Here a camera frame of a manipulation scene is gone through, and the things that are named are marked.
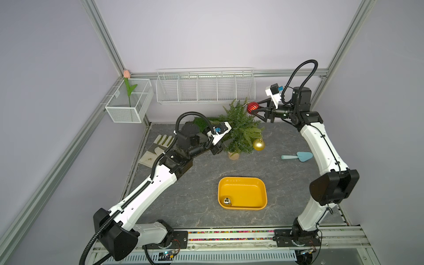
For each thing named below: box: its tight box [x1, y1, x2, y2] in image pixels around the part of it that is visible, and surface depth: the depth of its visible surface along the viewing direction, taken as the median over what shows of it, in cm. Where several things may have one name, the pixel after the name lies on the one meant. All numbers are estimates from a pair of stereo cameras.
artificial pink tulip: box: [123, 69, 138, 108], surface depth 92 cm
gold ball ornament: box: [252, 138, 265, 152], surface depth 77 cm
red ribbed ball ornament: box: [246, 101, 260, 115], surface depth 71 cm
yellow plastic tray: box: [217, 176, 268, 211], surface depth 88 cm
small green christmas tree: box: [218, 97, 264, 161], surface depth 80 cm
